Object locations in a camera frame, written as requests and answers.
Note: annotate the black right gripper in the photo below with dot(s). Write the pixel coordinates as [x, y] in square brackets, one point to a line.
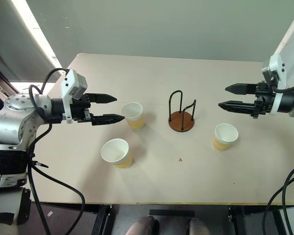
[263, 100]

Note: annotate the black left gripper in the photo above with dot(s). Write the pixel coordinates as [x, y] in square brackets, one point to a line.
[79, 107]

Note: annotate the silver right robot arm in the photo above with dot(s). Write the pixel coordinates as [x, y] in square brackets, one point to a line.
[287, 102]

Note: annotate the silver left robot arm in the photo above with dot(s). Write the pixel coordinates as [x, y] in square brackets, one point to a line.
[9, 120]

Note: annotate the tan paper cup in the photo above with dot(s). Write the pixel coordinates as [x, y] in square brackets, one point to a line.
[136, 122]
[115, 151]
[226, 133]

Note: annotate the small red scrap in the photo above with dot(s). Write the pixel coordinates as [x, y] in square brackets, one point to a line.
[180, 160]

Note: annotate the black table leg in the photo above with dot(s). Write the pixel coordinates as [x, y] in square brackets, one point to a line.
[100, 220]
[236, 220]

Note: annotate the small white paper scrap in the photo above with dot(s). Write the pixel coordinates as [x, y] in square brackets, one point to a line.
[49, 214]

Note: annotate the dark rounded shape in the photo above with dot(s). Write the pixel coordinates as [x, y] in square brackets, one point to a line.
[143, 226]
[198, 227]

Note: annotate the black crossbar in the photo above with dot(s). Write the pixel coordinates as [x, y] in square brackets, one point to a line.
[171, 213]

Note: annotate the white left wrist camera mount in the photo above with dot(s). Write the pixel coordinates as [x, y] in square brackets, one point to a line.
[70, 80]

